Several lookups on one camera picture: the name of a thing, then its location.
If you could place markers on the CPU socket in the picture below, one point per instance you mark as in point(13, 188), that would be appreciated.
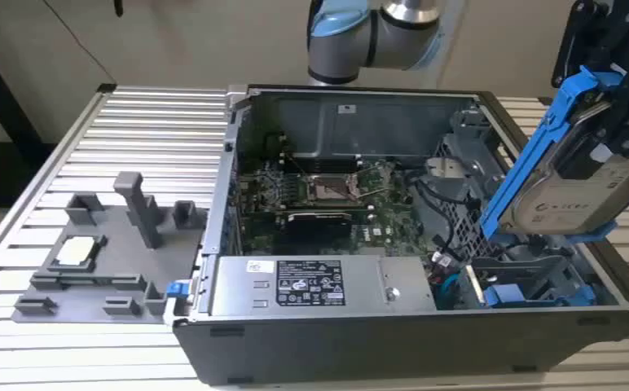
point(327, 189)

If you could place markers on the perforated metal disk bay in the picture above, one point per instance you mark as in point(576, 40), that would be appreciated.
point(465, 222)

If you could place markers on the blue case latch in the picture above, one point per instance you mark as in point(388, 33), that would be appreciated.
point(177, 291)

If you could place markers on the black graphics card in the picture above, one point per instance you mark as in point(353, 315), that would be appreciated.
point(316, 226)

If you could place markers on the silver metal bracket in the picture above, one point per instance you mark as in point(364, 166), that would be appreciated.
point(444, 167)

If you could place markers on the black PC case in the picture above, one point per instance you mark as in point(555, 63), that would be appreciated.
point(347, 350)

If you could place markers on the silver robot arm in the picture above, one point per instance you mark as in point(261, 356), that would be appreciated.
point(341, 49)

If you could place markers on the grey parts rack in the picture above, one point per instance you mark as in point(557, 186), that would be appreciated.
point(112, 260)

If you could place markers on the silver power supply unit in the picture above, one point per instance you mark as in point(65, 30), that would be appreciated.
point(237, 285)

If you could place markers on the green motherboard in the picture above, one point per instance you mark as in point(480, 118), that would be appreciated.
point(395, 216)

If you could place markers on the hard disk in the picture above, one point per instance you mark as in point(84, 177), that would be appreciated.
point(553, 203)

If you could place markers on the silver CPU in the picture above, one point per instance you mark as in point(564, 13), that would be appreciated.
point(76, 250)

